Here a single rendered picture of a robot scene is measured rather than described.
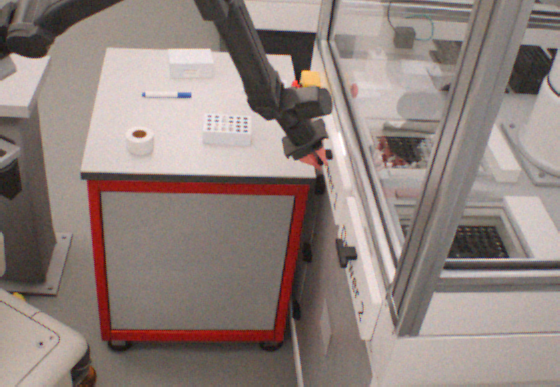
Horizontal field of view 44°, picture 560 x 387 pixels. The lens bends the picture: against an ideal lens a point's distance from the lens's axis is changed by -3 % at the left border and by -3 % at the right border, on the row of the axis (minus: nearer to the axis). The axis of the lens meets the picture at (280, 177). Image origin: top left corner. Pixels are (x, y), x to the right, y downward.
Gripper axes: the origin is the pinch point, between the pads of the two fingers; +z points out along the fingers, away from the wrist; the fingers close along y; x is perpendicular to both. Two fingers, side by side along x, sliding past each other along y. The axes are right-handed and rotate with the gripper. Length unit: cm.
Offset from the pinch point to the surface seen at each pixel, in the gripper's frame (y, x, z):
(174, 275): -56, 14, 24
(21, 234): -105, 45, 7
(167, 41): -84, 223, 53
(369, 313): 1.7, -43.0, 1.1
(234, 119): -20.0, 31.6, -1.4
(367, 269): 4.0, -35.2, -1.1
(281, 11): -2, 83, 3
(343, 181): 3.9, -9.6, -0.9
